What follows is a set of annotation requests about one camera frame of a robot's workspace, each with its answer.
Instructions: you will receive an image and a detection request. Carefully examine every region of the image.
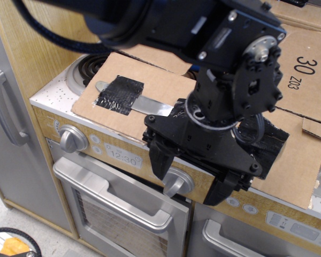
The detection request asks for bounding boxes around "metal strip on flap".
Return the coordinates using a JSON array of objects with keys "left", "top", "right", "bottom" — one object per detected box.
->
[{"left": 95, "top": 81, "right": 174, "bottom": 117}]

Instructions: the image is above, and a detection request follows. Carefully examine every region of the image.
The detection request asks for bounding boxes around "orange object bottom left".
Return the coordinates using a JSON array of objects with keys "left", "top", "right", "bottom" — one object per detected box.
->
[{"left": 0, "top": 237, "right": 30, "bottom": 256}]

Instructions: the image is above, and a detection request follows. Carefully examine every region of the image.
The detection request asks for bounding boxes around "toy kitchen stove unit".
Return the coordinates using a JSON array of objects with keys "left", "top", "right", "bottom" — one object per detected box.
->
[{"left": 30, "top": 54, "right": 321, "bottom": 256}]

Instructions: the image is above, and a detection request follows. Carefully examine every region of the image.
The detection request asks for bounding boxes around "stove burner coil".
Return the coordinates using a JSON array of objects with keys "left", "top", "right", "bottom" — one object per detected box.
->
[{"left": 66, "top": 54, "right": 109, "bottom": 96}]

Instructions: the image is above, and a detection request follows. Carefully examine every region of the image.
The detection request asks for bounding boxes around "grey toy fridge door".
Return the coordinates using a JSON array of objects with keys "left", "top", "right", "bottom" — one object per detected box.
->
[{"left": 0, "top": 38, "right": 71, "bottom": 233}]

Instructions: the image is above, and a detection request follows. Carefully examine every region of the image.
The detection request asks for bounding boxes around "black braided cable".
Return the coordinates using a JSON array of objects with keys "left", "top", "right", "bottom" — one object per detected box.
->
[{"left": 12, "top": 0, "right": 121, "bottom": 55}]

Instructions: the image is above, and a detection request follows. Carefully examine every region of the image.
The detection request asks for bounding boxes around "silver oven door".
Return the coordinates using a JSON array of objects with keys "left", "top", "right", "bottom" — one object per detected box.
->
[
  {"left": 187, "top": 196, "right": 321, "bottom": 256},
  {"left": 52, "top": 156, "right": 190, "bottom": 257}
]

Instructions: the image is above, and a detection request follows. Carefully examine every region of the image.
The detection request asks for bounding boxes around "black tape patch left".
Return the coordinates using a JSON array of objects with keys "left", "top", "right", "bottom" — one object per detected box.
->
[{"left": 95, "top": 75, "right": 144, "bottom": 115}]

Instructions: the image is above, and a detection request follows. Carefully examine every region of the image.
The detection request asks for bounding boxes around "left silver stove knob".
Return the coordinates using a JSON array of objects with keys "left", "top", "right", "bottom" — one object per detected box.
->
[{"left": 59, "top": 124, "right": 89, "bottom": 153}]

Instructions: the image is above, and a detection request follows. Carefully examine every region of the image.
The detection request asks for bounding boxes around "right silver stove knob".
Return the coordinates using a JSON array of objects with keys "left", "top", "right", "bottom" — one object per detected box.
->
[{"left": 162, "top": 167, "right": 195, "bottom": 198}]

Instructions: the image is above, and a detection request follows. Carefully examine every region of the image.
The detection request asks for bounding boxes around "large cardboard box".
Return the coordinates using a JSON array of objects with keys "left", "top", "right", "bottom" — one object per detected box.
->
[{"left": 71, "top": 0, "right": 321, "bottom": 210}]

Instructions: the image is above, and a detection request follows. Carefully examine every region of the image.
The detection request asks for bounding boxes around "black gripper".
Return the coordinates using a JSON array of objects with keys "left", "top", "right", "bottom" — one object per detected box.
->
[{"left": 143, "top": 99, "right": 263, "bottom": 206}]

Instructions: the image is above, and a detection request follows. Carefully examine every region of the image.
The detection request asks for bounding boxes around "silver stove knob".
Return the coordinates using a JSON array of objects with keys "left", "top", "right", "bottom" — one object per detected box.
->
[
  {"left": 162, "top": 167, "right": 195, "bottom": 198},
  {"left": 59, "top": 124, "right": 89, "bottom": 153}
]

